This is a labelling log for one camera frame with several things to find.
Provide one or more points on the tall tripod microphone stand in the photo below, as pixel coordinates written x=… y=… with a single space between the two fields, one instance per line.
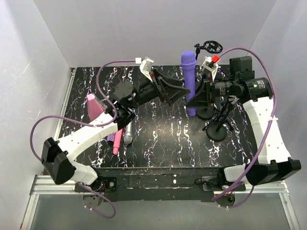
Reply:
x=212 y=47

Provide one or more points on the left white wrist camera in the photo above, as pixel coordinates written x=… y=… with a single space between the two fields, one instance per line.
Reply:
x=145 y=66

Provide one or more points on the pink microphone case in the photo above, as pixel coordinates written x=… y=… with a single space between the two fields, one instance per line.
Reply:
x=94 y=107

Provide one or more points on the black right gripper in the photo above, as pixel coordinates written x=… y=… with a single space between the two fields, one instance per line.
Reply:
x=209 y=91

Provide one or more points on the purple glitter microphone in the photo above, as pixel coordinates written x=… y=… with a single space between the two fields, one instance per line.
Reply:
x=111 y=138

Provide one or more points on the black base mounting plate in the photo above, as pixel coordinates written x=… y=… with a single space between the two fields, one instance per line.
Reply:
x=154 y=184

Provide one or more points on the silver microphone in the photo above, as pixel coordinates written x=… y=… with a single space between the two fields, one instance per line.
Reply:
x=128 y=137

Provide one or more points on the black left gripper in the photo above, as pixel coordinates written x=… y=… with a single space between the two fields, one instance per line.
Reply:
x=159 y=86

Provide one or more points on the pink microphone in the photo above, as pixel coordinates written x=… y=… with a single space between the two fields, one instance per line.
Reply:
x=117 y=141

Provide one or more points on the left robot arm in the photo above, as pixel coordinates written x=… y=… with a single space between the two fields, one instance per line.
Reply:
x=58 y=156

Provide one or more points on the round base stand with clip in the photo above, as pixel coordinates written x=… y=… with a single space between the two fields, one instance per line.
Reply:
x=205 y=113

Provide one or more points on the aluminium rail frame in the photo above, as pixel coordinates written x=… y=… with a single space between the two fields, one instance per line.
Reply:
x=167 y=137

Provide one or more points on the round base stand with scissor clamp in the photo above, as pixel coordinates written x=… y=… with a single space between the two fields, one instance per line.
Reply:
x=216 y=130

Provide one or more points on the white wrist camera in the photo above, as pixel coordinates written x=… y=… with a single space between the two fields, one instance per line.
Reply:
x=211 y=64
x=145 y=66

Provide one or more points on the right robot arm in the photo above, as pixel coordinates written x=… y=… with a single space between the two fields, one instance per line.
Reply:
x=256 y=95

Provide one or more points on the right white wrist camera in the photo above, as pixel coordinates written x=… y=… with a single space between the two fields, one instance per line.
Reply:
x=211 y=64

